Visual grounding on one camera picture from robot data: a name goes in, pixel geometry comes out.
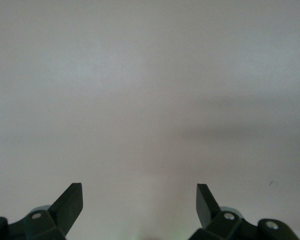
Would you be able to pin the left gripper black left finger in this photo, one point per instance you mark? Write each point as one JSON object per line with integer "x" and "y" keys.
{"x": 67, "y": 207}

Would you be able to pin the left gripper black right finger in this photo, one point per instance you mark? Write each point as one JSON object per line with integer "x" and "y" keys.
{"x": 203, "y": 207}

